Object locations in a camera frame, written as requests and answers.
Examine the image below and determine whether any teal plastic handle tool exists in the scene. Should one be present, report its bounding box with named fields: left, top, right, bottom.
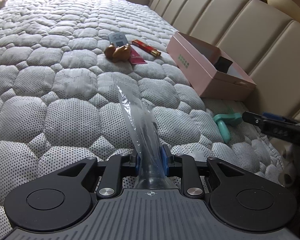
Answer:
left=213, top=111, right=243, bottom=144

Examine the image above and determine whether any black tool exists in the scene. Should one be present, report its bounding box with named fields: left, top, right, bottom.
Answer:
left=117, top=83, right=174, bottom=190

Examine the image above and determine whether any beige padded headboard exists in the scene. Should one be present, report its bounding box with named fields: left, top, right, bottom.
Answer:
left=150, top=0, right=300, bottom=121

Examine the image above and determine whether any pink cardboard box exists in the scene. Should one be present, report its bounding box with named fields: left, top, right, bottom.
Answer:
left=166, top=31, right=256, bottom=101

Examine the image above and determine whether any black object in box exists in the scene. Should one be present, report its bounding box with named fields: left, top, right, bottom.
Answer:
left=214, top=56, right=233, bottom=74

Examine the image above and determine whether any white quilted mattress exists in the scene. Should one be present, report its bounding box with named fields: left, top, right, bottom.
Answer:
left=0, top=0, right=283, bottom=239

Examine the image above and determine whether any brown wooden figurine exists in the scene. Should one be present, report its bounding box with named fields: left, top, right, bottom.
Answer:
left=104, top=43, right=132, bottom=62

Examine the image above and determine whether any red cylindrical tube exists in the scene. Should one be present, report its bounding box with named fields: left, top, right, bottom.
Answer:
left=132, top=40, right=161, bottom=57

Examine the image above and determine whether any grey blue pink packet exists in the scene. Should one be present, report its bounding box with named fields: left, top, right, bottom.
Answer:
left=104, top=32, right=146, bottom=65

